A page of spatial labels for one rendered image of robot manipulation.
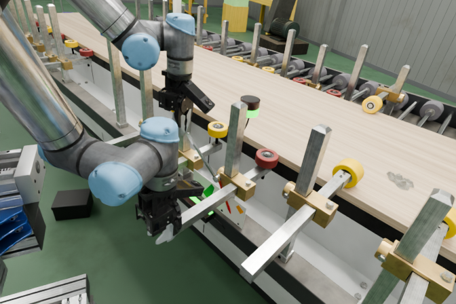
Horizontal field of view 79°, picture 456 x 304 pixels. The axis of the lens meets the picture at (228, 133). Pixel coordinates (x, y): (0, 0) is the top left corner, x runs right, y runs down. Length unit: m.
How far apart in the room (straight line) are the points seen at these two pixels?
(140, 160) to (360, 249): 0.79
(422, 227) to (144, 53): 0.65
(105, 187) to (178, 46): 0.42
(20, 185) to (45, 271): 1.10
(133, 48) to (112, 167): 0.25
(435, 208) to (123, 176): 0.55
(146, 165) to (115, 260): 1.33
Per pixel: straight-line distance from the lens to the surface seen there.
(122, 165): 0.49
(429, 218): 0.66
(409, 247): 0.71
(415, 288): 0.71
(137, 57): 0.61
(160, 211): 0.67
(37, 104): 0.49
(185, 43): 0.76
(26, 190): 0.84
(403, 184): 1.06
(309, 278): 0.94
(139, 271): 1.74
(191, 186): 0.71
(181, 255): 1.77
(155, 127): 0.55
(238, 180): 0.90
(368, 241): 1.03
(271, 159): 0.96
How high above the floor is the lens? 1.45
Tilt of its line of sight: 31 degrees down
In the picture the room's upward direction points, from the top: 6 degrees clockwise
